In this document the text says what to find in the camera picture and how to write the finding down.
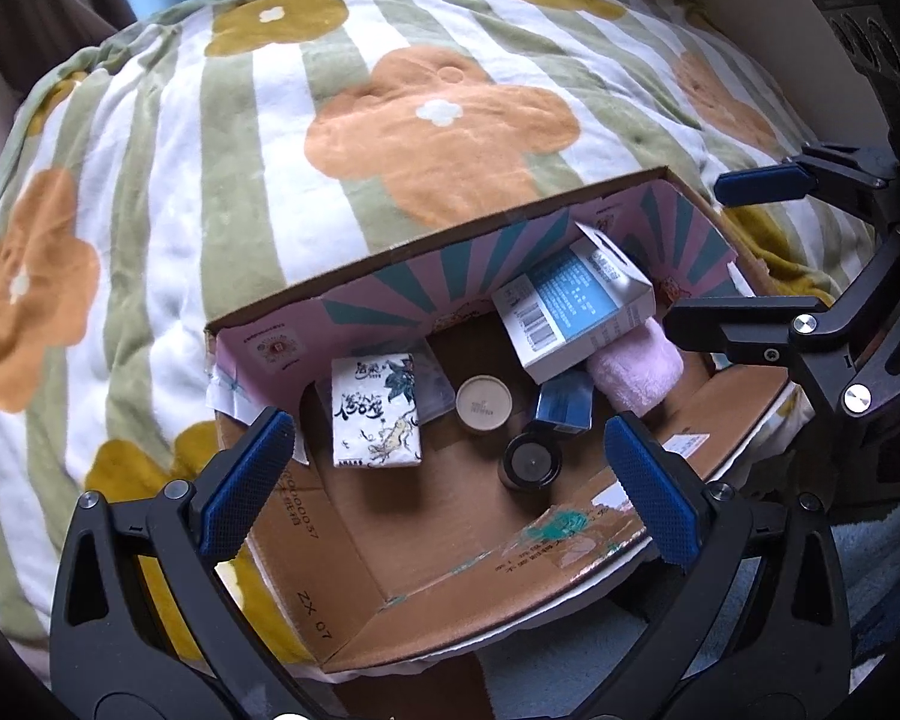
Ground black round jar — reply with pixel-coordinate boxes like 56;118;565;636
498;420;564;494

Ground striped floral blanket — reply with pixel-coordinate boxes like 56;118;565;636
0;0;865;691

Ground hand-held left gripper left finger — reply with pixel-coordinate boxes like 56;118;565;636
49;406;298;720

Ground blue and white box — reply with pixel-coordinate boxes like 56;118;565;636
492;220;656;386

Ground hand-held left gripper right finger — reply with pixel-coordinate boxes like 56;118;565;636
604;411;853;720

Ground blue fluffy rug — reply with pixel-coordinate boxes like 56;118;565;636
480;495;900;720

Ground pink fluffy headband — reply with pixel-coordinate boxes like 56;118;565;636
585;316;686;416

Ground clear plastic packet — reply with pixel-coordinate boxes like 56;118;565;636
412;349;459;422

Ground small dark blue box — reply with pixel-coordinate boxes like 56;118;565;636
534;371;596;433

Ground round beige compact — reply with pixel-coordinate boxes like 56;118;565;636
454;375;513;434

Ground cardboard box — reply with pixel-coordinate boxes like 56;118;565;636
204;165;794;677

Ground patterned tissue pack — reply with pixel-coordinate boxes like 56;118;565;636
330;352;425;469

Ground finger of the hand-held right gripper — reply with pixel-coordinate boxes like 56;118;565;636
663;295;872;422
715;145;900;208

